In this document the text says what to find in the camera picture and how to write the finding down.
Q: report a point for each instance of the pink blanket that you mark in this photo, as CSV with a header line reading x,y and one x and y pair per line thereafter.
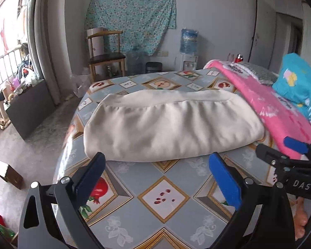
x,y
264,103

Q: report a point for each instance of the black trash can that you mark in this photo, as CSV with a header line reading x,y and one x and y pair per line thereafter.
x,y
154,67

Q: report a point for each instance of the person's right hand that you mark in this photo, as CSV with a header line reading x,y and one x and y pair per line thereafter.
x,y
302,212

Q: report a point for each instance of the clear bottle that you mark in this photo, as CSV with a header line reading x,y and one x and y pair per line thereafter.
x,y
231,57

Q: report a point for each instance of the blue cartoon print pillow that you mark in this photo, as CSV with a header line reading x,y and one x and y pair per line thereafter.
x,y
298,83

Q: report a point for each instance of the metal window railing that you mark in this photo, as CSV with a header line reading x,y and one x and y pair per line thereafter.
x,y
0,59

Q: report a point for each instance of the empty clear water jug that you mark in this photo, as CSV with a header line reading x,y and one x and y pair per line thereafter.
x,y
136,62

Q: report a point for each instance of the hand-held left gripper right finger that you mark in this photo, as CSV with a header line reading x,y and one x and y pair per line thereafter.
x,y
225,181

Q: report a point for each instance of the cream zip jacket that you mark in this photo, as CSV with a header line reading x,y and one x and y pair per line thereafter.
x,y
171,124

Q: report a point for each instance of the white water dispenser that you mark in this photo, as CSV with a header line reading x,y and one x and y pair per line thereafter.
x,y
189,63

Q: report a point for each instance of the white wall socket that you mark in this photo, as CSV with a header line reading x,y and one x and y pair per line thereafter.
x,y
162,54

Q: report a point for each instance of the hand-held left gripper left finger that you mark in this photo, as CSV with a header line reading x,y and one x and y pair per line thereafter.
x,y
90,181

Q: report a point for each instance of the brown cardboard box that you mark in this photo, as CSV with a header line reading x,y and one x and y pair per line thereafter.
x,y
13,177

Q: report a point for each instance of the wooden chair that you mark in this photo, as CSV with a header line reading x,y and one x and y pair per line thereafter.
x,y
106,58

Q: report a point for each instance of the white cylinder box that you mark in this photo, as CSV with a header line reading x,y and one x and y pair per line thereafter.
x,y
97,46

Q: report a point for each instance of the grey curtain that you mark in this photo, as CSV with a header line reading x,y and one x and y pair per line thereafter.
x,y
49,44

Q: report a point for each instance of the metal can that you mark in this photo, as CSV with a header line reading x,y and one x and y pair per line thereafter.
x,y
109,71

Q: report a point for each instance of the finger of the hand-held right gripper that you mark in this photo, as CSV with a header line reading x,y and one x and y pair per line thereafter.
x,y
265,152
295,145

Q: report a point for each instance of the red hanging garment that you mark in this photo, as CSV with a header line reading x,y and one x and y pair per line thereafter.
x,y
4,36

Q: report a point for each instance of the beige slipper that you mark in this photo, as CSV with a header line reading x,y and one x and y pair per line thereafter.
x,y
4,124

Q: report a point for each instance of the black cabinet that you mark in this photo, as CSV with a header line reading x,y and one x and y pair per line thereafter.
x,y
28,109

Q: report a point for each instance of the grey sparkly cloth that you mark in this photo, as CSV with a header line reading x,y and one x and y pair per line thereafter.
x,y
261,74

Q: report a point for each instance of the teal floral wall cloth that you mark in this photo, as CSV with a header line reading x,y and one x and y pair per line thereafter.
x,y
129,18

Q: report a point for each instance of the pile of household items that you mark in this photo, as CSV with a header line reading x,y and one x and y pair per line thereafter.
x,y
23,77

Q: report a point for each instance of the clear plastic bag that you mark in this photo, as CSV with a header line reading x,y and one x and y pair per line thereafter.
x,y
80,83

